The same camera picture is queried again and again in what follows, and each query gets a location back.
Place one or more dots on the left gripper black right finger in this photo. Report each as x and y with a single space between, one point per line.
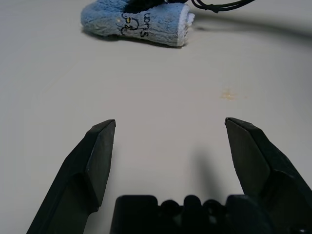
263 168

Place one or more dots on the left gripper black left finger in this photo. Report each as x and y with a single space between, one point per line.
80 175

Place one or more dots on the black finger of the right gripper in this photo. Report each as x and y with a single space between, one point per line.
143 5

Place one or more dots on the blue terry rag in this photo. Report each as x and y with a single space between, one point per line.
156 26

